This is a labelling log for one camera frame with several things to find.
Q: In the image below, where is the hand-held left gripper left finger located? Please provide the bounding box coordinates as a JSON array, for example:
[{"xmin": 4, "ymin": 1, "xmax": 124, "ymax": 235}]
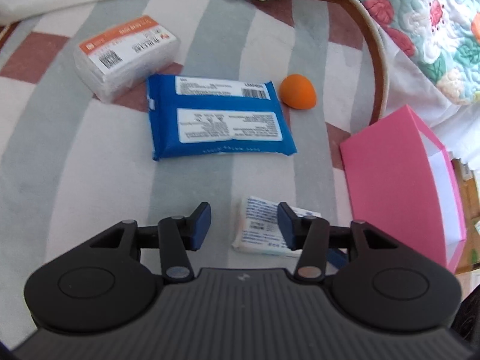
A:
[{"xmin": 90, "ymin": 202, "xmax": 212, "ymax": 285}]

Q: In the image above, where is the clear box with orange label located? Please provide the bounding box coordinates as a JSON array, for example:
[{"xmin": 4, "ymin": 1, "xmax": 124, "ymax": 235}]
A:
[{"xmin": 73, "ymin": 16, "xmax": 180, "ymax": 103}]

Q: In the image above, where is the white tissue pack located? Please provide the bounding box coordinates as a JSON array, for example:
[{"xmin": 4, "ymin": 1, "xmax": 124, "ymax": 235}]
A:
[{"xmin": 231, "ymin": 196, "xmax": 323, "ymax": 258}]

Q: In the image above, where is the blue wet wipes pack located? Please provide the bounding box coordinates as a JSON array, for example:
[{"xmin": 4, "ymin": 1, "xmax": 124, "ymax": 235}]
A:
[{"xmin": 146, "ymin": 74, "xmax": 298, "ymax": 162}]

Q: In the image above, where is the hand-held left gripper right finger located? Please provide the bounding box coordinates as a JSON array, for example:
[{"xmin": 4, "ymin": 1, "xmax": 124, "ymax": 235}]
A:
[{"xmin": 277, "ymin": 202, "xmax": 398, "ymax": 283}]

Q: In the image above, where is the pink cardboard box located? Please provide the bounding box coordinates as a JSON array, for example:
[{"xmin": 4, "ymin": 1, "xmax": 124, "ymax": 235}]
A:
[{"xmin": 339, "ymin": 105, "xmax": 468, "ymax": 275}]

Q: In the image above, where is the floral quilted bedspread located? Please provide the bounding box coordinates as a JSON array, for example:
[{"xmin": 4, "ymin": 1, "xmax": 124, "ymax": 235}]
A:
[{"xmin": 335, "ymin": 0, "xmax": 480, "ymax": 106}]

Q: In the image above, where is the checked grey and red rug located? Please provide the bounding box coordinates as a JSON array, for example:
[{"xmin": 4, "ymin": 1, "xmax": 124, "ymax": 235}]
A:
[{"xmin": 0, "ymin": 0, "xmax": 391, "ymax": 289}]

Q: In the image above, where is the orange makeup sponge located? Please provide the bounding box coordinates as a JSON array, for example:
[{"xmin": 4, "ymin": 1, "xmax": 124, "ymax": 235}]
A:
[{"xmin": 278, "ymin": 74, "xmax": 317, "ymax": 110}]

